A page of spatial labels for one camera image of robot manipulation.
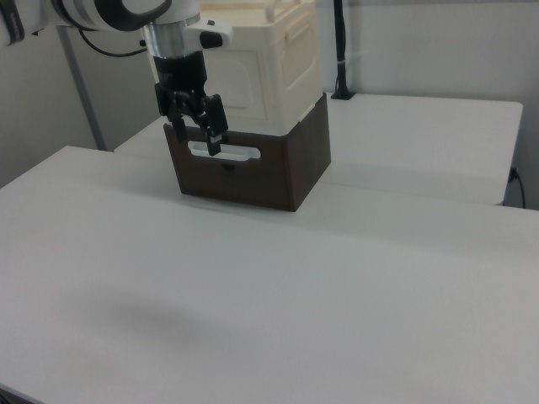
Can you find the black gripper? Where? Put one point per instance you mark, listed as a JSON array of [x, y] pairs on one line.
[[179, 69]]

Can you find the cream cabinet door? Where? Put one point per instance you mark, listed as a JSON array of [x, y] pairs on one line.
[[244, 80]]

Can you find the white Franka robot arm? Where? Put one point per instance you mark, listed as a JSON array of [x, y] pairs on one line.
[[177, 8]]

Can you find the cream plastic cabinet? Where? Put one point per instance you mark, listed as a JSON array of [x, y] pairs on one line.
[[290, 63]]

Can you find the dark brown drawer box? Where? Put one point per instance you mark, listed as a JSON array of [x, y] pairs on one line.
[[252, 185]]

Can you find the black pole with clamp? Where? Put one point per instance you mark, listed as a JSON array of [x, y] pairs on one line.
[[342, 42]]

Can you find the grey metal frame post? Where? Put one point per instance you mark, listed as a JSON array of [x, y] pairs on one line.
[[82, 92]]

